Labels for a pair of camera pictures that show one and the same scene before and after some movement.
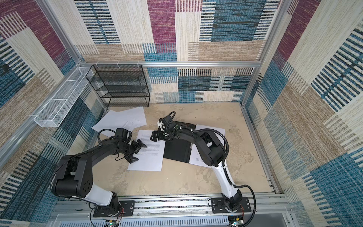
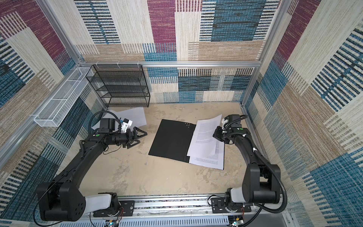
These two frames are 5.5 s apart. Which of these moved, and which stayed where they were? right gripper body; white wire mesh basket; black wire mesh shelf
Moved: right gripper body
Stayed: white wire mesh basket; black wire mesh shelf
